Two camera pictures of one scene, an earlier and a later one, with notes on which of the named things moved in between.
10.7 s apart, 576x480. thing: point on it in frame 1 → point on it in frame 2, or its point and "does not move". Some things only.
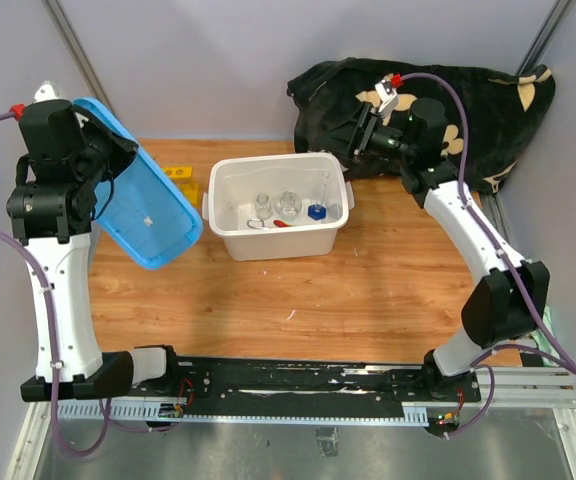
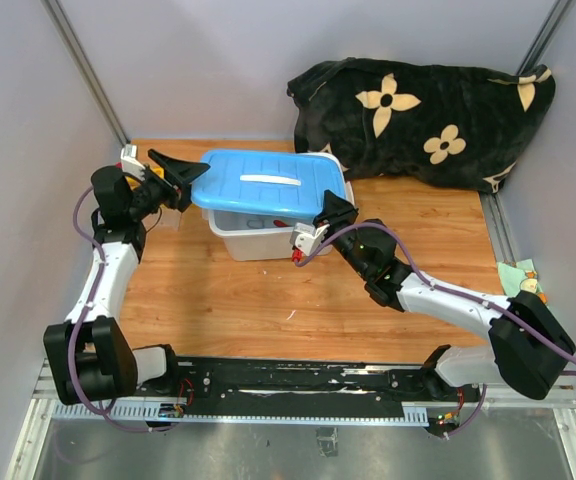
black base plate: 309,381 does not move
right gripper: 351,137 → 335,212
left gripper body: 105,154 → 162,191
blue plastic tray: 148,210 → 276,183
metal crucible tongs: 255,223 does not move
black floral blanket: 405,122 does not move
